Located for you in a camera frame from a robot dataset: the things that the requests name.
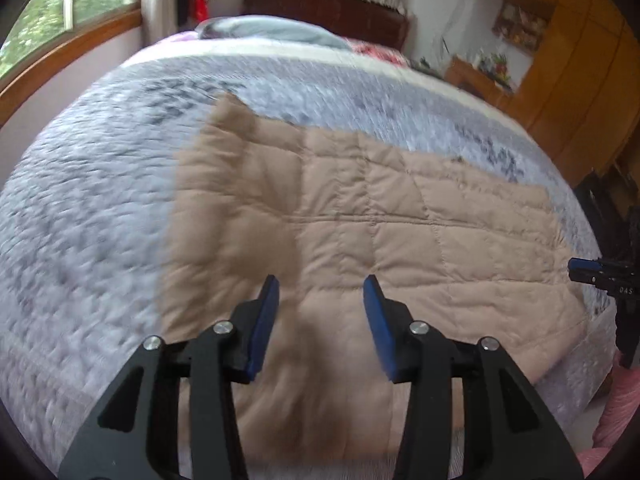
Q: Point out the pink floral bed sheet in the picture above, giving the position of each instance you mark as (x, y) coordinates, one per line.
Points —
(182, 37)

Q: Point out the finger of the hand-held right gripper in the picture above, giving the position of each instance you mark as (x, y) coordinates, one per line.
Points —
(587, 270)

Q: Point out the black chair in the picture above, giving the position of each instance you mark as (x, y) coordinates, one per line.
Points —
(607, 220)

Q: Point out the wooden wardrobe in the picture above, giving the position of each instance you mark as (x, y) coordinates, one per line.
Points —
(580, 70)

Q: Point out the bed with grey quilt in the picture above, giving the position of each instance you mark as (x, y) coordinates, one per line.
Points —
(90, 210)

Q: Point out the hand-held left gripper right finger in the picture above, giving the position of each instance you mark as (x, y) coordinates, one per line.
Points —
(379, 325)

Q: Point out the shelf knick-knacks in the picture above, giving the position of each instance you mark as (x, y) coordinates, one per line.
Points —
(520, 27)

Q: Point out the grey blue pillow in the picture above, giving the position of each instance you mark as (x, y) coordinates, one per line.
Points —
(270, 30)

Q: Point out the dark wooden headboard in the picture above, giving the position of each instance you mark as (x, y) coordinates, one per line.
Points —
(325, 5)

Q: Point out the red patterned pillow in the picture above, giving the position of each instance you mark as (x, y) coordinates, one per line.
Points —
(380, 52)

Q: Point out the large wooden framed window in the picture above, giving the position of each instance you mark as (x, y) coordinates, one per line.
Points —
(60, 5)

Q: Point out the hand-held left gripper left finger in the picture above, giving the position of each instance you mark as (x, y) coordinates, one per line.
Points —
(265, 320)

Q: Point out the dark nightstand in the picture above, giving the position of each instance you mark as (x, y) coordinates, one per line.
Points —
(425, 67)

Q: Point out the beige quilted jacket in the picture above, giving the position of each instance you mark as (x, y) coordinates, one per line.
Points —
(350, 210)

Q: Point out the wooden desk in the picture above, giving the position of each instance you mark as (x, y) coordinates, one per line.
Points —
(475, 85)

